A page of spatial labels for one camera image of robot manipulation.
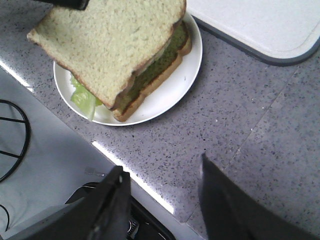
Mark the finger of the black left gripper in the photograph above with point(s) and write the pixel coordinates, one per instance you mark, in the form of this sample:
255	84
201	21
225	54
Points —
72	4

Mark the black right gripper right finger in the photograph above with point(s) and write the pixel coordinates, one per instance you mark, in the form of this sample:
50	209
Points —
230	214

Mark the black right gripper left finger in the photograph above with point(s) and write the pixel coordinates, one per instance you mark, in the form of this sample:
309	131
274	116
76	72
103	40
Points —
103	214

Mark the bread slice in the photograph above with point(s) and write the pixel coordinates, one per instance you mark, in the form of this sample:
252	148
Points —
159	71
110	43

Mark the green lettuce leaf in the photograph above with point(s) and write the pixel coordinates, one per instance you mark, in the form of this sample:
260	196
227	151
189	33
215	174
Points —
84	100

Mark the white round plate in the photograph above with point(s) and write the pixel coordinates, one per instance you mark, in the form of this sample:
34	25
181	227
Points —
168	93

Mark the white grey cutting board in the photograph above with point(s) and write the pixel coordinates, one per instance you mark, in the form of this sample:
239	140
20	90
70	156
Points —
277	32

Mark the black wire pan stand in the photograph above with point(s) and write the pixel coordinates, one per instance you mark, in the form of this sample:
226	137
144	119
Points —
15	136

